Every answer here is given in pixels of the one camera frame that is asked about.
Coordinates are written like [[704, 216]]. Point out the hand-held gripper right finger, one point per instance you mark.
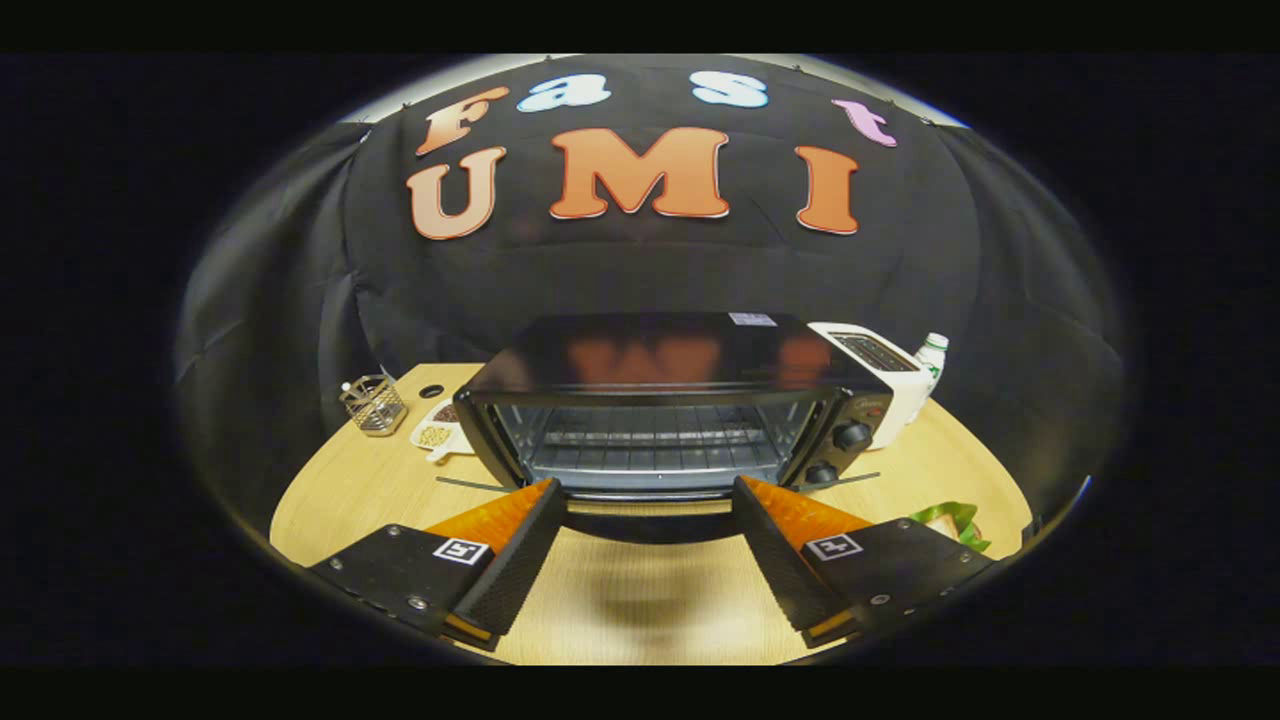
[[775, 565]]

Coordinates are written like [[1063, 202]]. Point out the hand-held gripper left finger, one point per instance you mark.
[[520, 570]]

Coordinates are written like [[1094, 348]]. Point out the lettuce sandwich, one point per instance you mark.
[[945, 518]]

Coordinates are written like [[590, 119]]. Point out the black toaster oven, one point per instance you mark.
[[650, 350]]

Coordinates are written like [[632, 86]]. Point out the white toaster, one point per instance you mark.
[[890, 375]]

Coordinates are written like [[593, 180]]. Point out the white divided snack dish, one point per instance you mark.
[[440, 435]]

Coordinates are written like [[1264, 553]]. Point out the white bottle green label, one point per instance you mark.
[[932, 365]]

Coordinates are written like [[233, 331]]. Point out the black backdrop cloth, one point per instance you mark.
[[650, 270]]

